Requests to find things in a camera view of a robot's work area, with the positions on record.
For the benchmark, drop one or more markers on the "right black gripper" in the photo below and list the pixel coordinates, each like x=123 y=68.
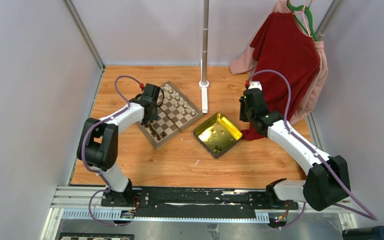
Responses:
x=243 y=117

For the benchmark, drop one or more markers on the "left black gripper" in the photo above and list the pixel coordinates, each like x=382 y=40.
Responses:
x=154 y=117

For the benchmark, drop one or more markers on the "wooden folding chess board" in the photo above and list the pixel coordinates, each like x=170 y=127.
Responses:
x=176 y=114

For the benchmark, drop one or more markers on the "gold metal tray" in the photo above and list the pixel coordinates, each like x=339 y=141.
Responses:
x=217 y=135

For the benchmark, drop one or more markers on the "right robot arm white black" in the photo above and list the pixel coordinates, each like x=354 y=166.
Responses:
x=327 y=177

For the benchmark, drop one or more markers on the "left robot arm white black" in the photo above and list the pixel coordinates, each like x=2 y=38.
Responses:
x=99 y=141

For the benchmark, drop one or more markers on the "pink garment on hanger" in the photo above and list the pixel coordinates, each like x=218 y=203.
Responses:
x=246 y=64

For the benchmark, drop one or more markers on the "white stand base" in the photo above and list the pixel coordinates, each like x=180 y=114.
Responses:
x=204 y=96

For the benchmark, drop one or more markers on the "red shirt on hanger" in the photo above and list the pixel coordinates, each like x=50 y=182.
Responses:
x=287 y=61

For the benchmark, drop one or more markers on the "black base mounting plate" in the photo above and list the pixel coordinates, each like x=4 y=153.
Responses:
x=199 y=203

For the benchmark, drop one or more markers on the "grey metal stand pole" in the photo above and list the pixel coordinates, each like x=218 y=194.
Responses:
x=205 y=33

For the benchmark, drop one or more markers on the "green clothes hanger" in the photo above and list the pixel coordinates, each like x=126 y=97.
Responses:
x=304 y=18

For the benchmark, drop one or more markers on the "dark blue bottle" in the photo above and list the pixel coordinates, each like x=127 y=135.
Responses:
x=367 y=233

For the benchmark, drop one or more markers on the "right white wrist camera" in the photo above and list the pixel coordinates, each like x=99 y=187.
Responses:
x=253 y=85

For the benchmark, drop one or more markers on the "aluminium rail frame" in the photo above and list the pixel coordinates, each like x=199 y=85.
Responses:
x=76 y=214

